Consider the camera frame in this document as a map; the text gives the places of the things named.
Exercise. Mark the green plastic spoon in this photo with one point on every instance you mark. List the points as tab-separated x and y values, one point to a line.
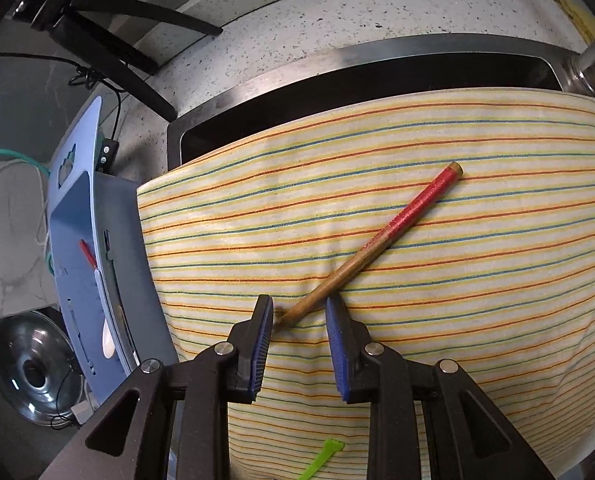
322	455

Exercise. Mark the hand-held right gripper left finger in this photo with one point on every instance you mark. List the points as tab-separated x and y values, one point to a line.
263	340

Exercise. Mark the wooden chopstick red top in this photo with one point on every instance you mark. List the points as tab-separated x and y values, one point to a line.
87	252
407	215

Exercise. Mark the striped cloth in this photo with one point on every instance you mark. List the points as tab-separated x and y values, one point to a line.
477	285

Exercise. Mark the blue plastic drainer basket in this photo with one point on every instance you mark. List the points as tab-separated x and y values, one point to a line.
72	220

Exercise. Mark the steel sink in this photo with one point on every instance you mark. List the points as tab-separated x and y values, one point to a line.
327	60

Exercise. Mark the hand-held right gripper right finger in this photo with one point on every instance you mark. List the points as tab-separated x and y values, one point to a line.
336	350

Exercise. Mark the white power plug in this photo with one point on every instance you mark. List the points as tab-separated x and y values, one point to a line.
81	411

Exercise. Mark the chrome faucet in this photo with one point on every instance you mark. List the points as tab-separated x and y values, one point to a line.
590	72

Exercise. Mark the yellow sponge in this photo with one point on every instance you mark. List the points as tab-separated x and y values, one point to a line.
577	15

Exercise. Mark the white ceramic spoon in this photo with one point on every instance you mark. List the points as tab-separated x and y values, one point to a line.
107	342

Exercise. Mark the black tripod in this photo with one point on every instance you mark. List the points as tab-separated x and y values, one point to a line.
102	55

